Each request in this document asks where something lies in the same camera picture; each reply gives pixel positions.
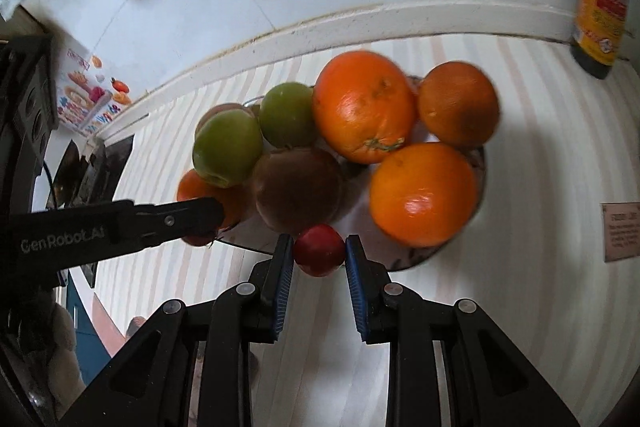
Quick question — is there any red cherry tomato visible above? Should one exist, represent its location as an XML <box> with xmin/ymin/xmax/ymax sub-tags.
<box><xmin>293</xmin><ymin>225</ymin><xmax>346</xmax><ymax>277</ymax></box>

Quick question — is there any striped cat print tablecloth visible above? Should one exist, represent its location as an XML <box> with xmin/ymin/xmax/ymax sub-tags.
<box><xmin>95</xmin><ymin>35</ymin><xmax>639</xmax><ymax>426</ymax></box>

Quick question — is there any brown pear front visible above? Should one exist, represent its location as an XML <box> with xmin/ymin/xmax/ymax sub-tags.
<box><xmin>250</xmin><ymin>147</ymin><xmax>344</xmax><ymax>235</ymax></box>

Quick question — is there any oval floral white plate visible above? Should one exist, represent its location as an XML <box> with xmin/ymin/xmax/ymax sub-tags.
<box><xmin>212</xmin><ymin>127</ymin><xmax>480</xmax><ymax>270</ymax></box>

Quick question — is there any colourful fruit wall sticker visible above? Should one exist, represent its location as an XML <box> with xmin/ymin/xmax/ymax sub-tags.
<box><xmin>52</xmin><ymin>34</ymin><xmax>134</xmax><ymax>136</ymax></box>

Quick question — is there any large green apple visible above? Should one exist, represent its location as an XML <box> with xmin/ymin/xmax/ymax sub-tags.
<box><xmin>192</xmin><ymin>108</ymin><xmax>264</xmax><ymax>188</ymax></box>

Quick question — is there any small green apple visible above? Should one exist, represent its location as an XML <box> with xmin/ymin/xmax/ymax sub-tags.
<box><xmin>258</xmin><ymin>82</ymin><xmax>317</xmax><ymax>148</ymax></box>

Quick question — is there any dark soy sauce bottle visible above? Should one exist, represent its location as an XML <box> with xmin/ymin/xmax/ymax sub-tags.
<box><xmin>570</xmin><ymin>0</ymin><xmax>628</xmax><ymax>79</ymax></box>

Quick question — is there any small brown card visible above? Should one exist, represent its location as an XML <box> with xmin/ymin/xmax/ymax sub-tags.
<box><xmin>601</xmin><ymin>202</ymin><xmax>640</xmax><ymax>262</ymax></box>

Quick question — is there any black gas stove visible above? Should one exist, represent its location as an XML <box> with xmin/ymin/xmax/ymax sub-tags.
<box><xmin>43</xmin><ymin>138</ymin><xmax>134</xmax><ymax>288</ymax></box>

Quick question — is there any large orange with stem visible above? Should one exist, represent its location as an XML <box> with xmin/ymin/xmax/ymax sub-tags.
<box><xmin>312</xmin><ymin>50</ymin><xmax>418</xmax><ymax>165</ymax></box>

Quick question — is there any small orange upper right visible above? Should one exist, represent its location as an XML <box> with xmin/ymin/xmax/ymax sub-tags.
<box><xmin>369</xmin><ymin>142</ymin><xmax>478</xmax><ymax>248</ymax></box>

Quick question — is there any dark orange right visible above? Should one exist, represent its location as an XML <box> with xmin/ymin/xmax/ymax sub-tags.
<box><xmin>418</xmin><ymin>61</ymin><xmax>500</xmax><ymax>150</ymax></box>

